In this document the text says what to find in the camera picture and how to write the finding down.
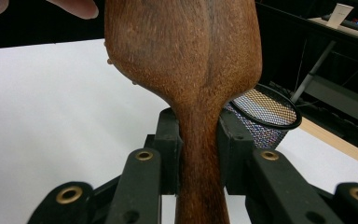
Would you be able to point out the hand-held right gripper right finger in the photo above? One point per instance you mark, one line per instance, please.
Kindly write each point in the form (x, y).
(234, 146)

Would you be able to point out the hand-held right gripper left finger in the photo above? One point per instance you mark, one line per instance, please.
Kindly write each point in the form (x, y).
(171, 146)

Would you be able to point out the black mesh pen holder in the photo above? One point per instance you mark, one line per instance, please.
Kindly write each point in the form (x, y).
(267, 109)

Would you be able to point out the brown wooden hairbrush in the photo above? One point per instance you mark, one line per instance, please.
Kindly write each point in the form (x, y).
(183, 62)

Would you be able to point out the light wooden table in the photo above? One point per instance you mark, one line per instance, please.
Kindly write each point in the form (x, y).
(338, 143)

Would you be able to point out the white-legged desk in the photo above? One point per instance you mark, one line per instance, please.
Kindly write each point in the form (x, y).
(315, 70)

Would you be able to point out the white paper card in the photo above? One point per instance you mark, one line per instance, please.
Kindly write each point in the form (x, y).
(340, 15)

